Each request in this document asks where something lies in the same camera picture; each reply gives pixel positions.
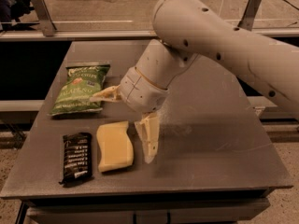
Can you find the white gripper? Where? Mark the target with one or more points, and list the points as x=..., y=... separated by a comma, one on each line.
x=140, y=89

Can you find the yellow sponge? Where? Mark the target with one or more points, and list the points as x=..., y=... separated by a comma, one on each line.
x=116, y=148

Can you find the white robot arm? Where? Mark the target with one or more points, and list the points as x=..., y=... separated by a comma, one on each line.
x=185, y=30

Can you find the black rxbar chocolate bar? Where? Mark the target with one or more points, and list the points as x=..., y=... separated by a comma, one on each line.
x=77, y=157

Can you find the green jalapeno chips bag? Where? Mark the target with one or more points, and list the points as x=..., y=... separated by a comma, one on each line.
x=83, y=80

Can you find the grey table base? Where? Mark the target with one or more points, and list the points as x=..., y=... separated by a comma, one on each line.
x=219, y=207

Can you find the person in background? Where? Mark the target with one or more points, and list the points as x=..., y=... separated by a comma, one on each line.
x=11, y=10

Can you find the left metal rail bracket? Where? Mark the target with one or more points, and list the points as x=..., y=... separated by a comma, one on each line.
x=46, y=24

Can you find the metal rail bracket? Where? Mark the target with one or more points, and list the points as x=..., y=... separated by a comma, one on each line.
x=46, y=24
x=249, y=14

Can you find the right metal rail bracket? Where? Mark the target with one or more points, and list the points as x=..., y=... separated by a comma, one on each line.
x=249, y=14

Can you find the grey horizontal rail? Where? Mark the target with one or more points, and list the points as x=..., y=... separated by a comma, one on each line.
x=119, y=35

